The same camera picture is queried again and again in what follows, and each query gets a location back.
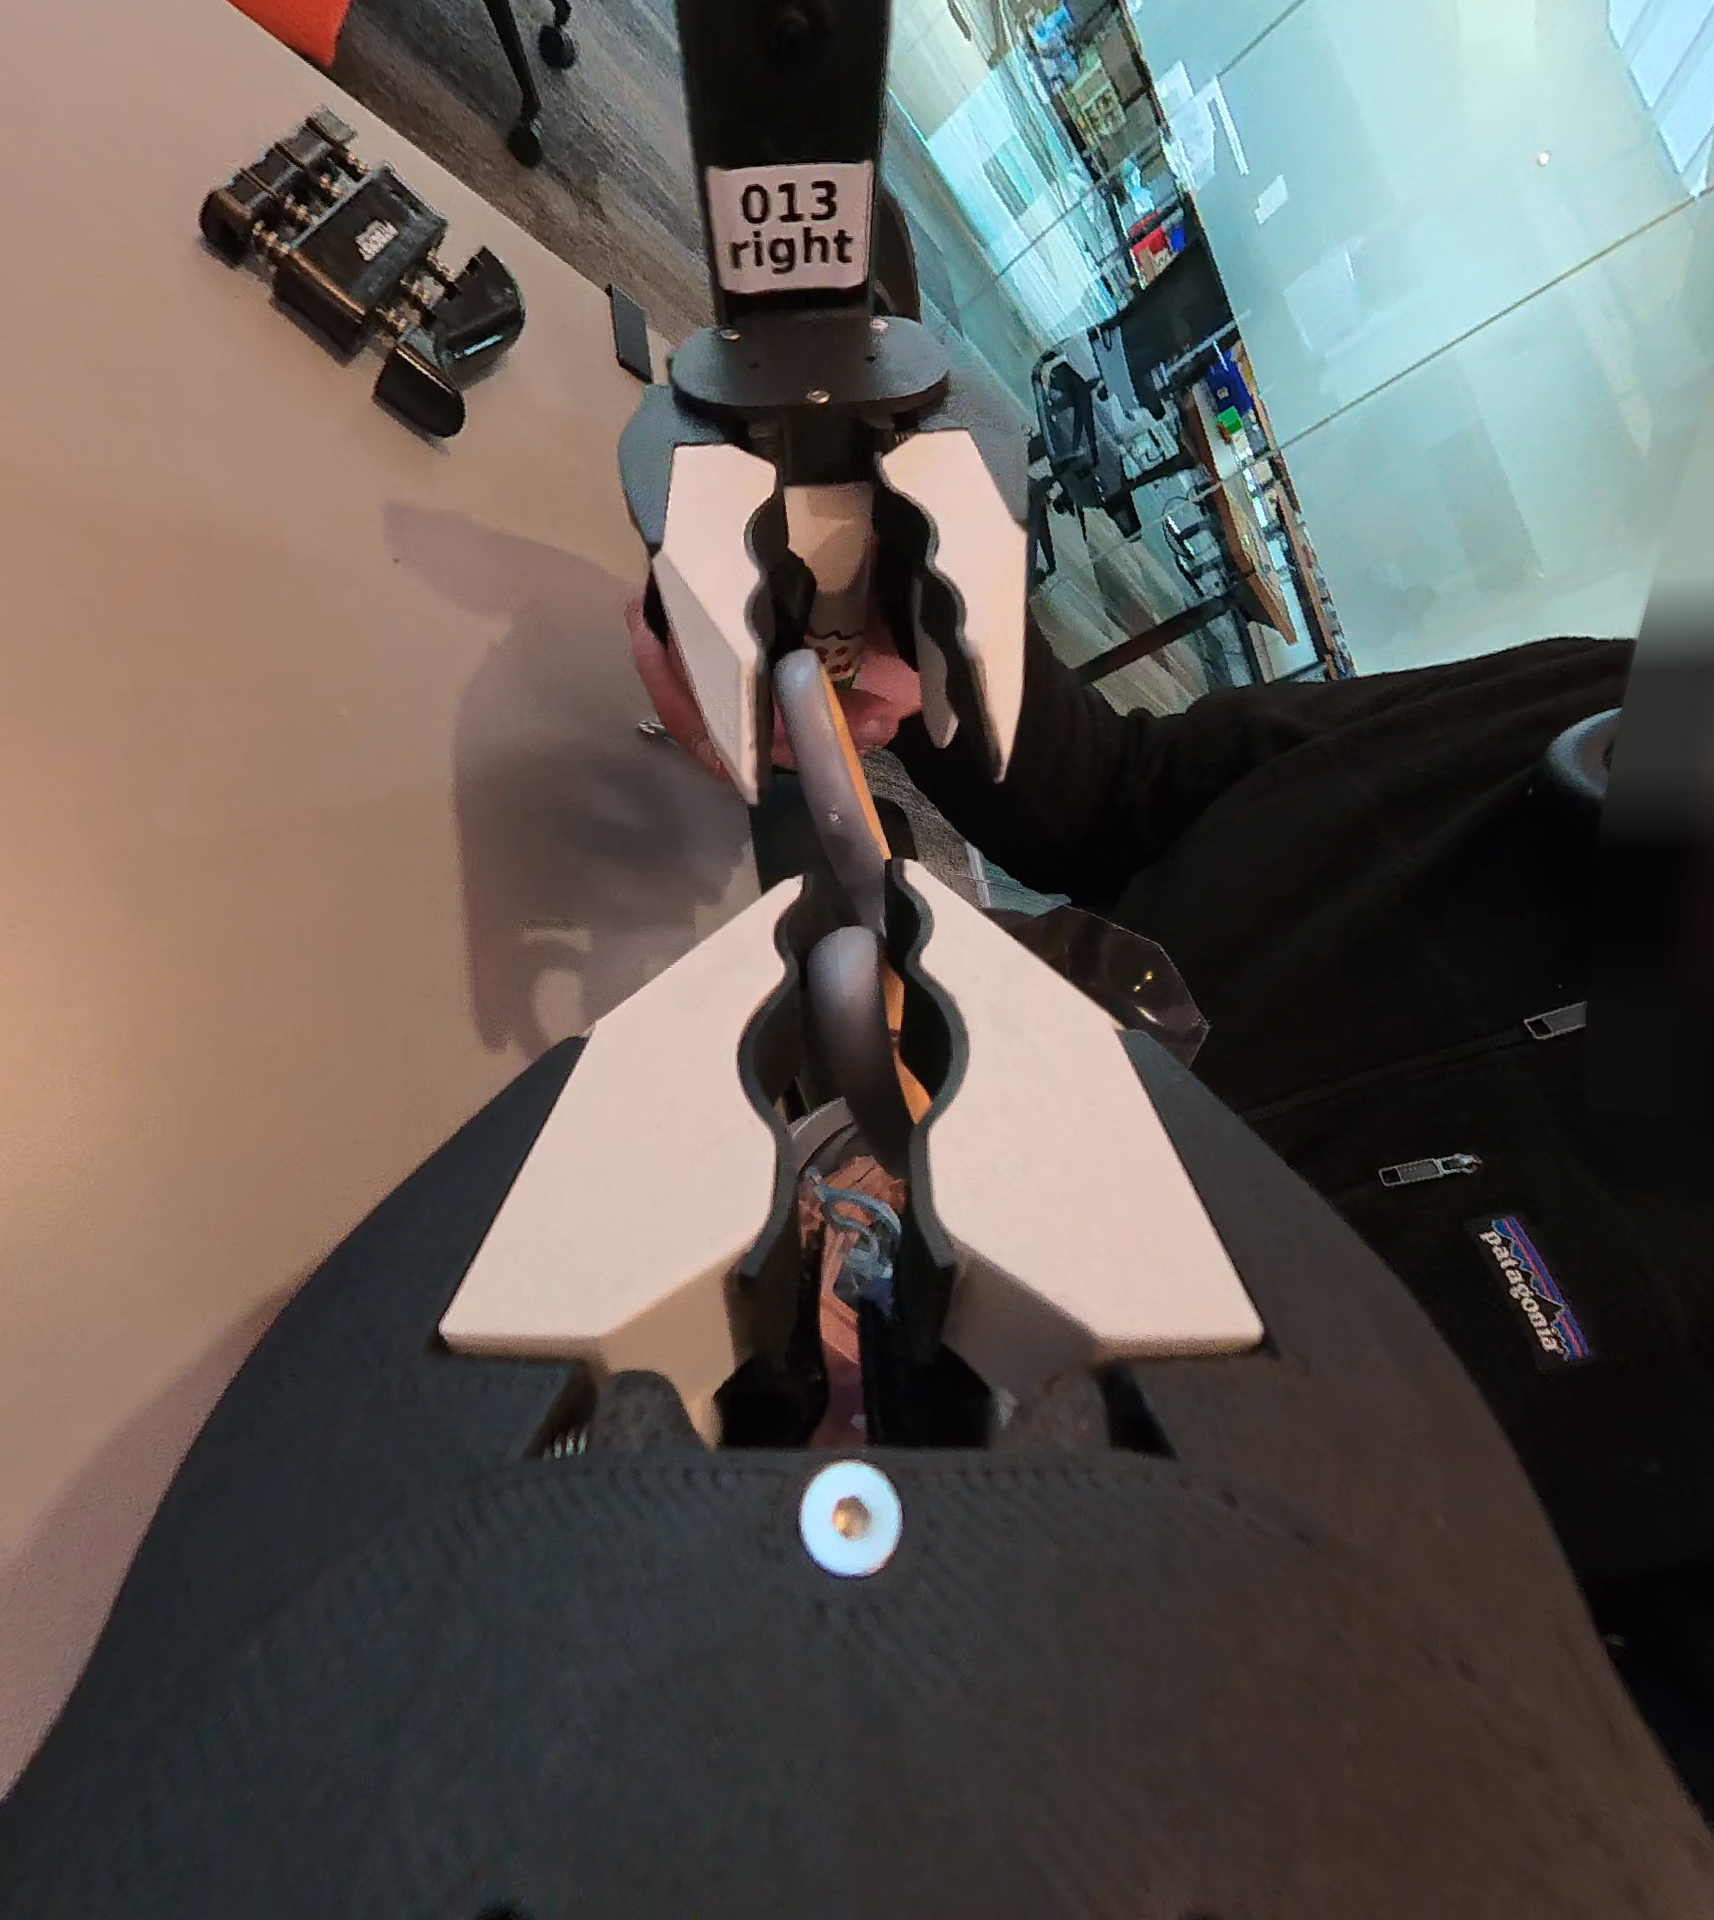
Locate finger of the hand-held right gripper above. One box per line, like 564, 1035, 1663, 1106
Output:
643, 445, 787, 810
878, 429, 1031, 786

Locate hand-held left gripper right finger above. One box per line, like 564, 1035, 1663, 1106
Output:
872, 859, 1267, 1450

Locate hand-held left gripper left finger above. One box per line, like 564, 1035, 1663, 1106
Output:
435, 875, 810, 1450

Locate clear maze ball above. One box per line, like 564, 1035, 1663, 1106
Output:
787, 1111, 921, 1413

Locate grey and yellow scissors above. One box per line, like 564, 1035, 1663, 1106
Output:
766, 648, 938, 1191

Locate person's right forearm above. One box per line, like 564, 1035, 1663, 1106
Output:
916, 601, 1250, 941

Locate person's right hand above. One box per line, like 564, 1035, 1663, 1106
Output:
623, 592, 938, 786

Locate black office chair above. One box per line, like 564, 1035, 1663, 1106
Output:
1021, 270, 1250, 590

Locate person's black jacket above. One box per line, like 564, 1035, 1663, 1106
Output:
855, 631, 1714, 1920

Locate black office chair base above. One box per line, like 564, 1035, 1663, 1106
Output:
477, 0, 578, 169

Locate orange bag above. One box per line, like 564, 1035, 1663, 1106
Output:
224, 0, 351, 71

